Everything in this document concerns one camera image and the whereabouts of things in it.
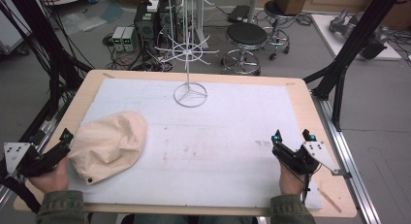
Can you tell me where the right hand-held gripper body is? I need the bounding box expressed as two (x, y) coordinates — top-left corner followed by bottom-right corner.
(271, 141), (353, 180)

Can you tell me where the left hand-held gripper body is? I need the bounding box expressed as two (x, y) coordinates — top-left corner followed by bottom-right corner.
(3, 140), (72, 178)

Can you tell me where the beige fabric hat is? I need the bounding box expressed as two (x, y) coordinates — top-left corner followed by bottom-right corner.
(67, 110), (148, 186)

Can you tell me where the person's left hand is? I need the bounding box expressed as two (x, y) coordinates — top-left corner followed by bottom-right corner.
(28, 157), (71, 195)

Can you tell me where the person's right hand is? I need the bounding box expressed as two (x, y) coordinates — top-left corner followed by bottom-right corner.
(278, 162), (312, 197)

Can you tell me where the thin wooden stick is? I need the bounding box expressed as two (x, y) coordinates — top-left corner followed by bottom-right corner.
(317, 187), (342, 214)

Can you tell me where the white foam mat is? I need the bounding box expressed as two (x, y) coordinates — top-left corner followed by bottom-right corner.
(67, 77), (324, 210)

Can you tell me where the white platform board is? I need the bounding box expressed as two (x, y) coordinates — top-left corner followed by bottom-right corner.
(310, 13), (402, 61)

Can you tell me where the grey equipment case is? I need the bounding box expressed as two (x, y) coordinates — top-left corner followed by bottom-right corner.
(0, 10), (31, 56)

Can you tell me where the black round stool chrome base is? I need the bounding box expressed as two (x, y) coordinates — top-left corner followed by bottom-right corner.
(263, 0), (291, 62)
(220, 21), (269, 77)

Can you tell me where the grey bench power supply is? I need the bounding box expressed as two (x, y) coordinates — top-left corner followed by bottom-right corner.
(111, 25), (126, 52)
(122, 26), (138, 52)

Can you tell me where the clear plastic sheet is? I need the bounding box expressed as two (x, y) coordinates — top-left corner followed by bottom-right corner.
(59, 11), (109, 34)

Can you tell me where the black flat device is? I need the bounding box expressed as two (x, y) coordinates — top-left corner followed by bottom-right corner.
(227, 4), (252, 24)

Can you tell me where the white metal pole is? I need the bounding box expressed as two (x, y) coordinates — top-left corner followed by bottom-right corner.
(246, 0), (261, 24)

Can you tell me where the black computer tower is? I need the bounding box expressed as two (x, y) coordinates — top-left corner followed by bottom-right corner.
(133, 2), (160, 54)

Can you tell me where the brown cardboard box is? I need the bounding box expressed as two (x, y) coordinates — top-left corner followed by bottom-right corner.
(273, 0), (310, 16)

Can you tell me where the silver aluminium rail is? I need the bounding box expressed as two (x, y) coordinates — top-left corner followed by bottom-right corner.
(0, 93), (76, 206)
(310, 90), (383, 224)

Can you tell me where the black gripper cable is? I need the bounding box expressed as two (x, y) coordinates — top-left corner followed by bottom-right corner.
(300, 171), (313, 207)

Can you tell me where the black strap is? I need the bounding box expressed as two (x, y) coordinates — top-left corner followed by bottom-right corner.
(0, 176), (43, 214)

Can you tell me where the black metal frame strut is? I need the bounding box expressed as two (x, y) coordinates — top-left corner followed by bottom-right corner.
(0, 0), (94, 128)
(302, 0), (405, 132)

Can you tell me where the tangle of floor cables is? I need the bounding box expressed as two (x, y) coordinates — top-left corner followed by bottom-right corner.
(102, 33), (175, 73)

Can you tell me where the white wire display rack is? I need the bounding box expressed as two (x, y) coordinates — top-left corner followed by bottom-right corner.
(153, 0), (220, 109)

